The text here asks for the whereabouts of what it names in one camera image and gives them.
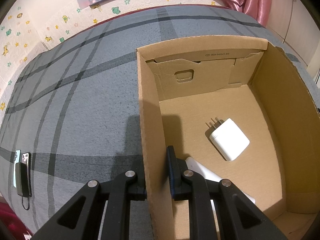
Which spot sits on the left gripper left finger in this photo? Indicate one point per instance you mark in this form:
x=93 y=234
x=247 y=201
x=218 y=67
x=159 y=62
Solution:
x=97 y=210

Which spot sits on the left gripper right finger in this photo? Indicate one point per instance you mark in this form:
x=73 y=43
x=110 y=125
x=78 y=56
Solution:
x=217 y=210

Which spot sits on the brown cardboard box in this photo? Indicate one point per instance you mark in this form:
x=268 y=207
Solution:
x=185 y=82

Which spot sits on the white power bank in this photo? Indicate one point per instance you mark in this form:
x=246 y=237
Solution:
x=195 y=166

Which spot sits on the white square charger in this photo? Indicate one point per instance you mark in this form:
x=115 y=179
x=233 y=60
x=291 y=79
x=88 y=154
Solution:
x=227 y=138

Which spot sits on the grey plaid bed cover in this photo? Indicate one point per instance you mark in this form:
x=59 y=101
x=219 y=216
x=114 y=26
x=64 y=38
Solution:
x=75 y=108

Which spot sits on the black power bank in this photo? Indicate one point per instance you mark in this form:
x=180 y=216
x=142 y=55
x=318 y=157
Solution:
x=23 y=185

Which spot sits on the silver phone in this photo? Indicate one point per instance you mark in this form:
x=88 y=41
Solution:
x=26 y=159

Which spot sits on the light blue phone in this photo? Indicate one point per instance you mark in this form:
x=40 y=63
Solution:
x=16 y=161

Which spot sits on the red bed sheet edge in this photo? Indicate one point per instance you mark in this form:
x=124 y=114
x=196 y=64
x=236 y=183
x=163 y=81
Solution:
x=12 y=223

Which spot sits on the beige wardrobe cabinet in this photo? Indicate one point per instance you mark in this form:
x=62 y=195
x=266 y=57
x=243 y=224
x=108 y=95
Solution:
x=291 y=22

